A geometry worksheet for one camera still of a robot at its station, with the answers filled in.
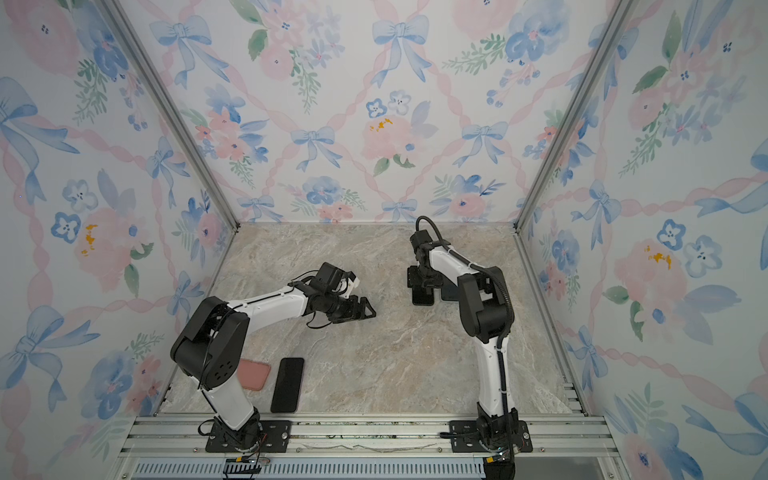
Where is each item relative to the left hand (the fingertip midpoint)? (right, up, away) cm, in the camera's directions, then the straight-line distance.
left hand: (368, 313), depth 90 cm
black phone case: (+18, +3, +15) cm, 24 cm away
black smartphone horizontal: (+18, +3, +15) cm, 24 cm away
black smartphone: (-21, -18, -7) cm, 29 cm away
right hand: (+18, +8, +14) cm, 24 cm away
